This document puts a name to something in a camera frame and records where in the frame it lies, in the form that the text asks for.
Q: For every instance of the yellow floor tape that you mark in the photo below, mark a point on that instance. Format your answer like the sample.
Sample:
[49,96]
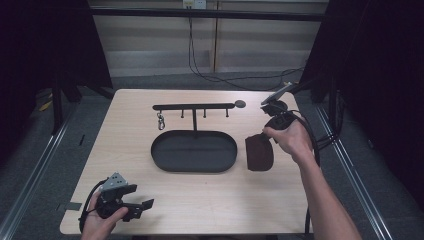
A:
[45,106]

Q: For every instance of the black curtain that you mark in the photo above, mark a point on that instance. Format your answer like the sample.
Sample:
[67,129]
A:
[40,50]
[383,66]

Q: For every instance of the black key rack with tray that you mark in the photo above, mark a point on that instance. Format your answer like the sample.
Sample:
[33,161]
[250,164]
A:
[193,153]

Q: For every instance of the aluminium floor rail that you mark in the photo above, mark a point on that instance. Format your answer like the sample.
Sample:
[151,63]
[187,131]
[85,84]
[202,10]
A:
[33,176]
[360,190]

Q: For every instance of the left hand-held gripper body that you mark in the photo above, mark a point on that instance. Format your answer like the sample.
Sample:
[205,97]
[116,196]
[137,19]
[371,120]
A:
[113,200]

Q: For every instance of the person's right hand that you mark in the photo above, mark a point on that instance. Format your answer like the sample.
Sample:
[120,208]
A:
[295,141]

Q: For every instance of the black metal stand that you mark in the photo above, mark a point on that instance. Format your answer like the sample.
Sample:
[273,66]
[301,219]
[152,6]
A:
[57,106]
[333,110]

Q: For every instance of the black horizontal frame bar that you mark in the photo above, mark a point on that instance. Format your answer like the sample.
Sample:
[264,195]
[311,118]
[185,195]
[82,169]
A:
[206,14]

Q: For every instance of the brown leather pouch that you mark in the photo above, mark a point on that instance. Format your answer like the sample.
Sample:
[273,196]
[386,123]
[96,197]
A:
[259,153]

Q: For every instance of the person's left hand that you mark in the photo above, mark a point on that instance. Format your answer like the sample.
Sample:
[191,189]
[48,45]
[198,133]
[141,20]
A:
[96,226]

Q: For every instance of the white wall outlet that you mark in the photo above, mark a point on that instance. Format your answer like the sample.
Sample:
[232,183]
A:
[194,3]

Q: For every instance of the grey tape strip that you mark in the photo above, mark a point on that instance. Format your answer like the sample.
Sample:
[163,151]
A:
[68,206]

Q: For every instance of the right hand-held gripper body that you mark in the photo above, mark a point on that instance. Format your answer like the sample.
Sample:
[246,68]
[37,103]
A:
[280,115]

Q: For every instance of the silver carabiner key clip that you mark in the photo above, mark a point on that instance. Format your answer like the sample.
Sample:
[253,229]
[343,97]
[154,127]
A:
[161,121]

